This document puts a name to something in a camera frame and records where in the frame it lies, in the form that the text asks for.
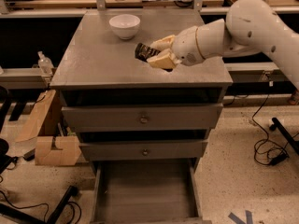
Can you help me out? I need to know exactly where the clear sanitizer bottle left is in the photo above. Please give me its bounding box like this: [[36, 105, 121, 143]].
[[37, 51, 54, 76]]

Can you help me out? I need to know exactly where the grey middle drawer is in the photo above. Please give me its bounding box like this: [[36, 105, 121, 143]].
[[79, 140, 207, 161]]

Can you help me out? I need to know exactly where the black chair base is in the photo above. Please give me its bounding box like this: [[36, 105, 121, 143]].
[[0, 87, 19, 174]]

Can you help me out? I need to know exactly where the black stand leg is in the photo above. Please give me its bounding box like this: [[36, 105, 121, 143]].
[[0, 185, 79, 224], [272, 118, 299, 155]]

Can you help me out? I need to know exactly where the black stand leg right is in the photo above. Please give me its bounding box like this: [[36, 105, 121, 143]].
[[272, 118, 299, 155]]

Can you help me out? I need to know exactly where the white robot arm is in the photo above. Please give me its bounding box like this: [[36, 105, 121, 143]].
[[146, 0, 299, 89]]

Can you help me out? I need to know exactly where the black stand leg left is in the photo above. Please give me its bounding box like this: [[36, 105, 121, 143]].
[[0, 185, 79, 224]]

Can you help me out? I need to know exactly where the white ceramic bowl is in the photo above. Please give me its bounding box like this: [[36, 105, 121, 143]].
[[109, 14, 141, 40]]

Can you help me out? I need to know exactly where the black power cable and adapter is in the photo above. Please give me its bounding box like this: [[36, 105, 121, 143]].
[[250, 73, 291, 167]]

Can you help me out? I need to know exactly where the grey drawer cabinet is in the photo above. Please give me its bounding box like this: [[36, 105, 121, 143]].
[[50, 8, 234, 173]]

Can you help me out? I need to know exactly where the cardboard box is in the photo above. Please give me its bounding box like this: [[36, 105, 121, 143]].
[[15, 90, 81, 166]]

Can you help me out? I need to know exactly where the grey open bottom drawer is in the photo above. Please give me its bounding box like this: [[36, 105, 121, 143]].
[[91, 159, 212, 224]]

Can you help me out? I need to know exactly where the grey top drawer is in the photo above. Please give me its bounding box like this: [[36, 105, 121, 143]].
[[62, 104, 222, 133]]

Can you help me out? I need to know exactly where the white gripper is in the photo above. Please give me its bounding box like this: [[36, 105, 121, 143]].
[[147, 26, 205, 69]]

